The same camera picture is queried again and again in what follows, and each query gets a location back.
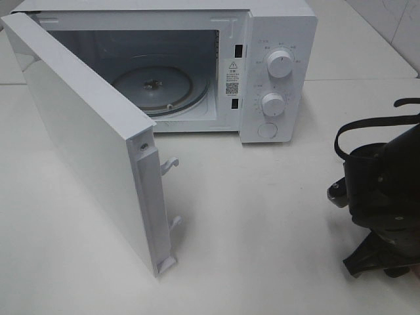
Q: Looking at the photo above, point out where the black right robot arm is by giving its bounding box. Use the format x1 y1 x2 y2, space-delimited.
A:
343 125 419 278

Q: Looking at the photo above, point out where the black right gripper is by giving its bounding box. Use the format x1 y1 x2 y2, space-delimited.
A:
343 227 419 278

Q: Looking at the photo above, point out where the white microwave door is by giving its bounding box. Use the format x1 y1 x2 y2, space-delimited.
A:
1 13 179 276

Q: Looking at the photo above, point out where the round white door button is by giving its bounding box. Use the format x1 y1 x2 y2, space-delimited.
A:
257 123 278 138

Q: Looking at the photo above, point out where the white microwave knob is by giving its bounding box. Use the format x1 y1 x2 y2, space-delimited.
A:
266 48 294 78
261 93 285 117

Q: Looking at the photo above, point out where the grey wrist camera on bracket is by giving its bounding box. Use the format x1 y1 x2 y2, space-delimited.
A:
327 177 349 208

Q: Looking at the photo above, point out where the white microwave oven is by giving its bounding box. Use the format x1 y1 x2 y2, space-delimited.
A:
8 1 318 143

